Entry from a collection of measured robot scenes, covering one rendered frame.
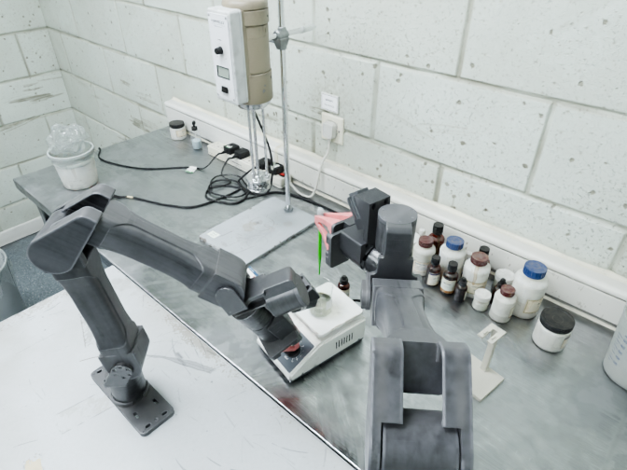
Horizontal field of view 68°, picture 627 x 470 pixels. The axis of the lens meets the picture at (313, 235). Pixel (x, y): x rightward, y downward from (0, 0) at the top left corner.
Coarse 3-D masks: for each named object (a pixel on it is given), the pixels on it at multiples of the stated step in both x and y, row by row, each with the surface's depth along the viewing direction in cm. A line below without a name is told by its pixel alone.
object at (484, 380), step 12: (492, 324) 89; (480, 336) 87; (492, 336) 89; (492, 348) 91; (480, 360) 97; (480, 372) 95; (492, 372) 95; (480, 384) 92; (492, 384) 92; (480, 396) 90
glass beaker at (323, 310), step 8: (312, 280) 95; (320, 280) 96; (328, 280) 95; (320, 288) 97; (328, 288) 96; (320, 296) 92; (328, 296) 93; (320, 304) 93; (328, 304) 94; (312, 312) 95; (320, 312) 95; (328, 312) 96
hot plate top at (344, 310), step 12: (336, 288) 103; (336, 300) 100; (348, 300) 100; (300, 312) 97; (336, 312) 97; (348, 312) 97; (360, 312) 97; (312, 324) 95; (324, 324) 95; (336, 324) 95; (324, 336) 93
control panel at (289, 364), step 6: (300, 342) 94; (306, 342) 94; (300, 348) 94; (306, 348) 93; (312, 348) 93; (282, 354) 95; (300, 354) 93; (306, 354) 92; (282, 360) 94; (288, 360) 93; (294, 360) 93; (300, 360) 92; (288, 366) 93; (294, 366) 92; (288, 372) 92
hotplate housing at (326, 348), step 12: (288, 312) 100; (300, 324) 97; (348, 324) 97; (360, 324) 98; (312, 336) 94; (336, 336) 95; (348, 336) 97; (360, 336) 101; (324, 348) 94; (336, 348) 97; (276, 360) 95; (312, 360) 93; (324, 360) 96; (300, 372) 93
